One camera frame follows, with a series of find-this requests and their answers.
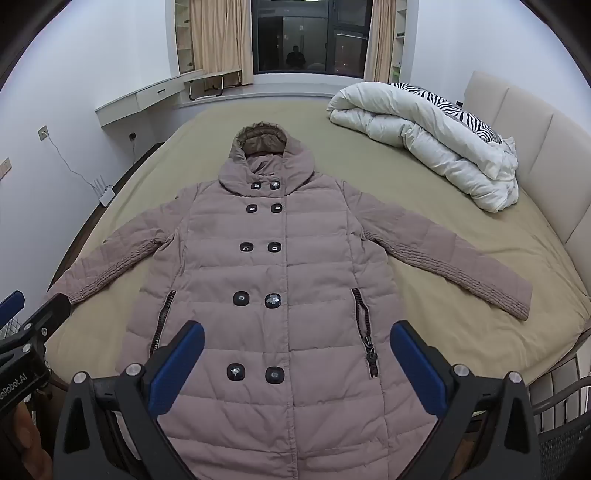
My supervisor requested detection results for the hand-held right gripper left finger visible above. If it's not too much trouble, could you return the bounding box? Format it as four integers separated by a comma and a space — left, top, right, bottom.
54, 320, 205, 480

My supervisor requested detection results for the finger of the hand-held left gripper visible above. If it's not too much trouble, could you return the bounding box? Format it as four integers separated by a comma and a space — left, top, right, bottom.
0, 293, 71, 358
0, 291, 25, 330

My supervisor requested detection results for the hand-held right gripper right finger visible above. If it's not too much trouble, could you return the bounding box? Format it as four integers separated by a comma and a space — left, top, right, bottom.
390, 320, 541, 480

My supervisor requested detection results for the mauve hooded puffer coat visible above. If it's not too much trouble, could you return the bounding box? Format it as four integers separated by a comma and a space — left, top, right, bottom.
46, 122, 533, 480

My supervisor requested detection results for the person's left hand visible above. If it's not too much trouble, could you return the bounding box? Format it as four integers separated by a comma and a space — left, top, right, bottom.
0, 399, 52, 480

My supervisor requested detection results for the white wifi router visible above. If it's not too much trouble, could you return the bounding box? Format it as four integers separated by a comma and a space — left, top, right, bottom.
90, 174, 115, 207

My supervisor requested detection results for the bed with olive sheet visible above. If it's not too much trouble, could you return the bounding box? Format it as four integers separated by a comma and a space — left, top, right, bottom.
44, 99, 591, 384

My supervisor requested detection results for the white duvet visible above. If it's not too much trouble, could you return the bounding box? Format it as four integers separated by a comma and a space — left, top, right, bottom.
326, 82, 520, 213

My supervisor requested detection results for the zebra print pillow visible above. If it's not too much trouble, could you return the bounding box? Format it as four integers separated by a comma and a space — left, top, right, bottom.
390, 82, 504, 145

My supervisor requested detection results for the beige padded headboard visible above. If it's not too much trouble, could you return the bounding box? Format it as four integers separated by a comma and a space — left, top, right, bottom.
462, 70, 591, 296

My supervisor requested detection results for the white bookshelf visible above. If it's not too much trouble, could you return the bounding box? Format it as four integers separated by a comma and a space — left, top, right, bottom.
174, 0, 195, 75
390, 0, 409, 84

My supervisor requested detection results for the beige curtain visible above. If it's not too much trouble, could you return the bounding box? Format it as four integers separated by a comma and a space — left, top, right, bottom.
190, 0, 254, 86
365, 0, 398, 84

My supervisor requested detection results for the dark window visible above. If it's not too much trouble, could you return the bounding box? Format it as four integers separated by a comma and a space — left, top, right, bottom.
252, 0, 374, 77

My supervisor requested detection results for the thin grey cable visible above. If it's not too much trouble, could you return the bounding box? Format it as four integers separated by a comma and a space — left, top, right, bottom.
45, 135, 101, 188

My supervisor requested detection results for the white wall-mounted desk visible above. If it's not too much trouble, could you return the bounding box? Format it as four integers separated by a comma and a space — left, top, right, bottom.
95, 69, 205, 127

